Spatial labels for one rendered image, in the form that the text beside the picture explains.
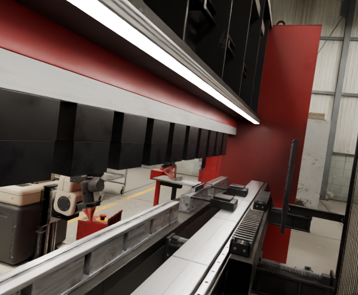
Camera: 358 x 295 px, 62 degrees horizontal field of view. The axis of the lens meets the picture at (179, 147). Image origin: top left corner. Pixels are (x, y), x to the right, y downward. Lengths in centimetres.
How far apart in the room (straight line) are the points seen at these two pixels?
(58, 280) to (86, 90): 45
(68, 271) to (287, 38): 242
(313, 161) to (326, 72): 297
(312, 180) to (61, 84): 681
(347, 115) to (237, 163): 671
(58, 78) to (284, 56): 228
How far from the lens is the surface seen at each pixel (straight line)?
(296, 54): 274
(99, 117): 76
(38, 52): 62
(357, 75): 936
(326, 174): 887
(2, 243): 238
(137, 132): 94
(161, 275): 72
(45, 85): 63
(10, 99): 58
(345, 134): 915
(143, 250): 113
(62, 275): 82
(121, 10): 46
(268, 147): 264
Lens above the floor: 131
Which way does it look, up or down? 3 degrees down
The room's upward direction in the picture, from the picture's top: 7 degrees clockwise
